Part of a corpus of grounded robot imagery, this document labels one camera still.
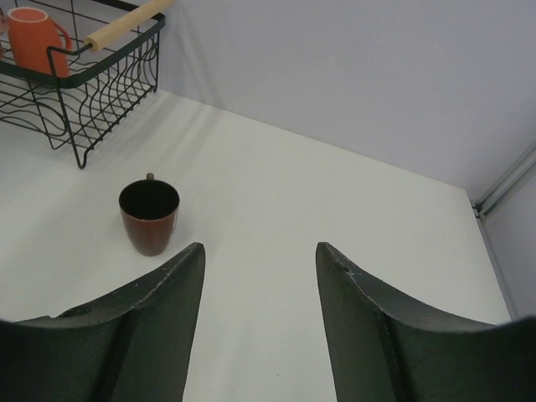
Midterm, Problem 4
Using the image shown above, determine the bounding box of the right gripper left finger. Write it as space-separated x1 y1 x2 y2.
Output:
1 243 206 401

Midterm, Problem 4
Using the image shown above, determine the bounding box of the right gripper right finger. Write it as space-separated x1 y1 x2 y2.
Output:
316 242 535 401

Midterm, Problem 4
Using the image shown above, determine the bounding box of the orange mug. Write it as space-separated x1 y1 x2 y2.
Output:
7 7 72 78

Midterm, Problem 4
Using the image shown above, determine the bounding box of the dark brown mug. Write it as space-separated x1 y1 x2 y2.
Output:
118 173 180 256

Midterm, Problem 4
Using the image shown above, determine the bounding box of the black wire dish rack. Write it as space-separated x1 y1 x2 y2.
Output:
1 1 166 168

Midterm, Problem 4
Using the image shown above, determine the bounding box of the right aluminium frame post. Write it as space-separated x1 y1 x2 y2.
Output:
472 142 535 220

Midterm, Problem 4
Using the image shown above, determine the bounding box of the right wooden rack handle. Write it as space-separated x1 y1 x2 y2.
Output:
84 0 175 52

